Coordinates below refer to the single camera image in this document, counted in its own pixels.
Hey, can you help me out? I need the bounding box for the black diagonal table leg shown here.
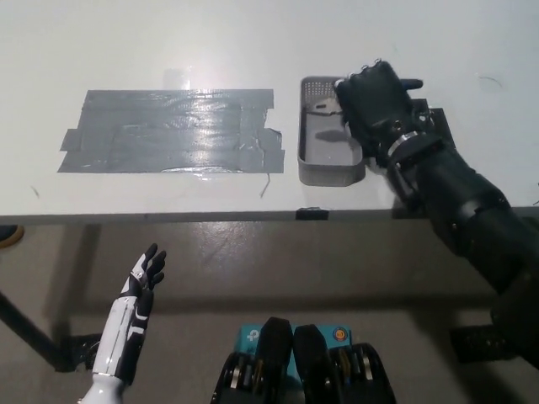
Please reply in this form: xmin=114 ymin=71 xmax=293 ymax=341
xmin=0 ymin=288 xmax=71 ymax=374

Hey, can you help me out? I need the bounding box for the grey duct tape patch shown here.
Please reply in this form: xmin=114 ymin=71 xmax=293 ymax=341
xmin=56 ymin=88 xmax=286 ymax=174

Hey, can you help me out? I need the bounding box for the grey perforated plastic container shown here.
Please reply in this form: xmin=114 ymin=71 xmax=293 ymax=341
xmin=296 ymin=75 xmax=366 ymax=187

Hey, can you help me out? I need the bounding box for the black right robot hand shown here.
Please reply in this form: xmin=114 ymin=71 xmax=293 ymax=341
xmin=334 ymin=61 xmax=424 ymax=164

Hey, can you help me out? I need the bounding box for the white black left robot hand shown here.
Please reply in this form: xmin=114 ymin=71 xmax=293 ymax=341
xmin=91 ymin=242 xmax=168 ymax=383

